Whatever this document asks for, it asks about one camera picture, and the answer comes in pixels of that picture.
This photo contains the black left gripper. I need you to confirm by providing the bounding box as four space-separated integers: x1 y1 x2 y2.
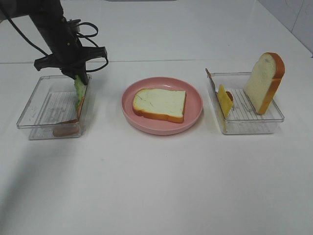
34 17 108 85

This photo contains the green lettuce leaf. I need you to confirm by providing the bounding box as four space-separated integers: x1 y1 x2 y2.
74 75 87 111

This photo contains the bacon strip container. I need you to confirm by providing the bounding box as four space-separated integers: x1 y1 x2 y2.
52 97 85 137
205 68 234 103

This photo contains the bread slice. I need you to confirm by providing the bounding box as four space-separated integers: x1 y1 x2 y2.
132 88 186 123
244 52 285 115

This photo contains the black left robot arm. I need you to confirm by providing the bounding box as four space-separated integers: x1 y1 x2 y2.
0 0 108 85

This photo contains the clear plastic left container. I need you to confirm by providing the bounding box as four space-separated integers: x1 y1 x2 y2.
17 75 91 140

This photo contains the clear plastic container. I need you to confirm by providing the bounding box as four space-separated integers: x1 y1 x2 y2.
17 75 91 140
206 69 285 135

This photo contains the pink round plate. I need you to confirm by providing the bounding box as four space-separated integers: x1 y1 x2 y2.
121 77 203 135

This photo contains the clear plastic right container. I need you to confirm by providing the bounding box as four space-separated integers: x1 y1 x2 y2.
206 69 285 135

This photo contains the yellow cheese slice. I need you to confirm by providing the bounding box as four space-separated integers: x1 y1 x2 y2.
217 84 233 118

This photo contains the upright bread slice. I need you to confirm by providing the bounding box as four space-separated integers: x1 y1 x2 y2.
244 52 285 115

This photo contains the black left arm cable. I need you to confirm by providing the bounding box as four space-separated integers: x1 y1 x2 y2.
4 12 110 74

